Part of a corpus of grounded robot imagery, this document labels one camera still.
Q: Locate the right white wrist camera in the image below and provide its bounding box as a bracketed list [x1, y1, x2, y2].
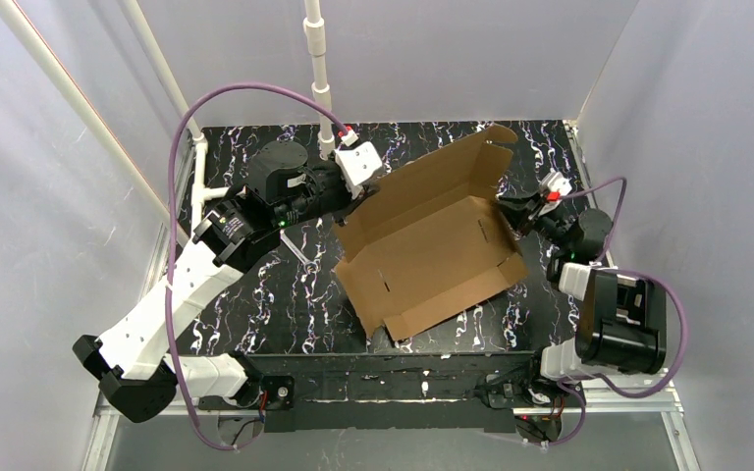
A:
[539, 171, 572, 211]

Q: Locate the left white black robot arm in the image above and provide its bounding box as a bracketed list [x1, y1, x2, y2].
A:
[73, 141, 383, 423]

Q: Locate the white pvc pipe frame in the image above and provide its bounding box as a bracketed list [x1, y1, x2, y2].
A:
[0, 0, 340, 248]

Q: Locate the purple cable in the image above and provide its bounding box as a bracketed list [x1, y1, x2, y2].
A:
[166, 82, 358, 452]
[546, 177, 690, 447]

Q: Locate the brown cardboard box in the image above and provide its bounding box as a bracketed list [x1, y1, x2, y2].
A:
[334, 124, 529, 340]

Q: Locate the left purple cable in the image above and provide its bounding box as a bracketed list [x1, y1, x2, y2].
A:
[166, 82, 358, 452]

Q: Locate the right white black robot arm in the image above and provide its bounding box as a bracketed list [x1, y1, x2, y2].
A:
[498, 193, 667, 381]

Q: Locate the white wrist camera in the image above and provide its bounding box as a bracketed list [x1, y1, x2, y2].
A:
[334, 141, 385, 199]
[539, 171, 572, 211]

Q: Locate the aluminium rail base frame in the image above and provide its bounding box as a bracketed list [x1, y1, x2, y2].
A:
[83, 120, 704, 471]

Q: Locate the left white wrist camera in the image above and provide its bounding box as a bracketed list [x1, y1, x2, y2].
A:
[334, 141, 385, 199]

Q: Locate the silver wrench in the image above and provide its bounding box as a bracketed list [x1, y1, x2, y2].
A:
[280, 230, 316, 270]

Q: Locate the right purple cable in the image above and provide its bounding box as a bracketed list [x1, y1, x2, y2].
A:
[546, 177, 690, 447]

